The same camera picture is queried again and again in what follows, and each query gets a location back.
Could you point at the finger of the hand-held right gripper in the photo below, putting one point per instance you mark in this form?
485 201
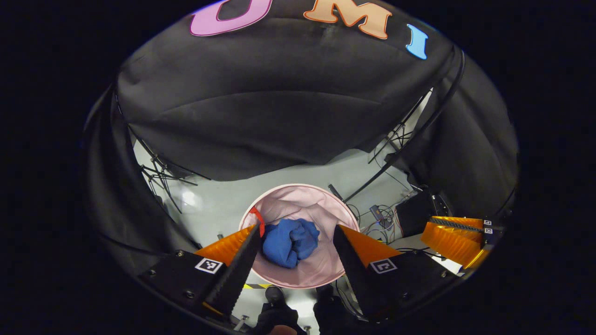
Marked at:
451 244
461 224

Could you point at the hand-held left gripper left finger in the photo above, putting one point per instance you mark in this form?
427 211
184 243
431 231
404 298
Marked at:
237 274

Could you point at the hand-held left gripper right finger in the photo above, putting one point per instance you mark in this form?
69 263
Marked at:
356 274

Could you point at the pink laundry hamper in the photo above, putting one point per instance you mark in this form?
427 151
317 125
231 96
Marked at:
298 200

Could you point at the yellow black floor tape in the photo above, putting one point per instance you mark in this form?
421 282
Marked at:
258 285

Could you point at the black equipment box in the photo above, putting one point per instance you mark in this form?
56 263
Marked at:
419 214

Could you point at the person's right shoe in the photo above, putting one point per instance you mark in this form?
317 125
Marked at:
330 311

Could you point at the person's shoe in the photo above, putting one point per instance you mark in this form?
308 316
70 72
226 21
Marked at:
274 311
330 311

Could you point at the person's left shoe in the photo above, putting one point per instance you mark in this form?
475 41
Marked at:
274 311

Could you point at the small grey adapter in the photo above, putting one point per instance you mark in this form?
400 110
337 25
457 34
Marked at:
377 212

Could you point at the black backdrop stand legs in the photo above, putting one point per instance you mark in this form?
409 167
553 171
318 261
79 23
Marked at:
158 173
398 135

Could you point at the black backdrop cloth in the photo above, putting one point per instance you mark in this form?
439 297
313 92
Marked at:
279 116

